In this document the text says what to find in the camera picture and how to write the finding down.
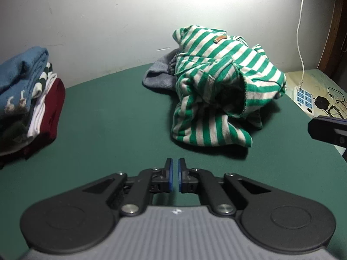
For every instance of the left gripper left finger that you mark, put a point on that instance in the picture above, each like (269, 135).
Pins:
(81, 218)

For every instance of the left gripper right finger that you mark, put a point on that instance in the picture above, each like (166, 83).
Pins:
(274, 219)

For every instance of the green white striped garment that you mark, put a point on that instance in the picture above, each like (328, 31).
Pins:
(222, 83)

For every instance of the black power adapter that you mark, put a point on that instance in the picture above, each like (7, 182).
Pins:
(322, 103)

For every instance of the white power strip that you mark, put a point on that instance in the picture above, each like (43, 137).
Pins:
(303, 99)

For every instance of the white folded garment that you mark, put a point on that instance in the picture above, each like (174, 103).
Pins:
(36, 120)

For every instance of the dark red folded garment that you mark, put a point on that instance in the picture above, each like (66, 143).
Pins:
(48, 126)

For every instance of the blue folded garment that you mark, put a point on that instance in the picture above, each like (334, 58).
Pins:
(18, 78)

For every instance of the grey cloth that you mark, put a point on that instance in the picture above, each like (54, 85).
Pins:
(161, 75)

